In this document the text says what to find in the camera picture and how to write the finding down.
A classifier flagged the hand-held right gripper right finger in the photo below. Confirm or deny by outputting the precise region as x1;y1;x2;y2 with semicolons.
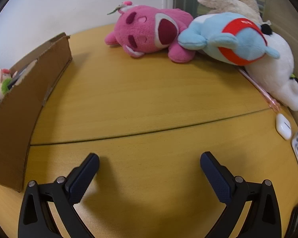
200;151;282;238

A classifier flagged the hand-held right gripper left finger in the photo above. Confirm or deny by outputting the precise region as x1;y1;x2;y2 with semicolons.
18;153;100;238

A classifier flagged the brown cardboard box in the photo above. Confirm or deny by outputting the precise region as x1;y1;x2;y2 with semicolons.
0;32;73;192

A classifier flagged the wooden desktop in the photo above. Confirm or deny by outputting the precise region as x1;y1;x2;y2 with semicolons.
0;22;298;238

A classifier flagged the white earbuds case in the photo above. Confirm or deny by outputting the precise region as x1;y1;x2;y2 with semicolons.
275;113;292;140

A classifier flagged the pink pen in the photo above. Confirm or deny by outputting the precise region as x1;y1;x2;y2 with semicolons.
238;68;282;112

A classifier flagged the white plush toy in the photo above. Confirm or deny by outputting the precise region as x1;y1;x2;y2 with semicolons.
243;21;298;111

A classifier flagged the pig plush in teal outfit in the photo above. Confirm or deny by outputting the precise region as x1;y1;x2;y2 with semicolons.
0;69;18;106

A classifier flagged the blue plush toy red band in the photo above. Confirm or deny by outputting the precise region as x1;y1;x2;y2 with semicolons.
177;12;281;66

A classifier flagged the pink plush toy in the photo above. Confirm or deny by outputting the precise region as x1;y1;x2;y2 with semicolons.
104;1;196;63

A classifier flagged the cream plush rabbit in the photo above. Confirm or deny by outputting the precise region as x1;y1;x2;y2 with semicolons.
197;0;264;25

